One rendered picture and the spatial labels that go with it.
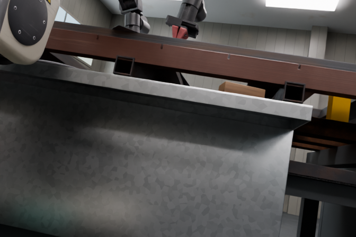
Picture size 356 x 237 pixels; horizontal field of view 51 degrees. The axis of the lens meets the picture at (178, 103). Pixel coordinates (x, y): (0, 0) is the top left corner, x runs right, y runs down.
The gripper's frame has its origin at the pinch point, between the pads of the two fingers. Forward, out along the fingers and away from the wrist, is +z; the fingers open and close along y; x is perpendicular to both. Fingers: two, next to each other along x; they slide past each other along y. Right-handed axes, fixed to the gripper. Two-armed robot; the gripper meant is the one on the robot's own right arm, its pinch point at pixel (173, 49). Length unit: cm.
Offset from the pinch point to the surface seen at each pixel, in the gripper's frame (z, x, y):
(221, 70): 5.8, 15.8, -17.8
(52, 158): 42.0, 20.7, 13.9
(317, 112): -8, -54, -56
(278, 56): -3.9, 11.1, -30.6
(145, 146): 31.1, 20.1, -7.1
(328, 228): 37, -67, -77
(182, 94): 18.5, 35.9, -14.1
